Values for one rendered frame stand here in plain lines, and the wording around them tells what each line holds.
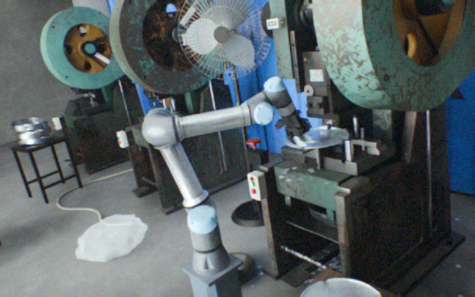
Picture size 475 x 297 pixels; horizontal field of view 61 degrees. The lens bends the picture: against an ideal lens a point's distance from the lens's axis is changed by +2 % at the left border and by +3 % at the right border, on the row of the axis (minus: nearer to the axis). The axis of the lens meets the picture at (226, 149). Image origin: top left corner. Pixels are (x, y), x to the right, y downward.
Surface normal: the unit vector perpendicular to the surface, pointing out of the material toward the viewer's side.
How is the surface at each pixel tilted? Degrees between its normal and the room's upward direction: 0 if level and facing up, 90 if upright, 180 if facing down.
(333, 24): 95
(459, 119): 90
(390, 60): 90
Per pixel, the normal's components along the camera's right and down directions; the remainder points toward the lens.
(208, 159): 0.58, 0.15
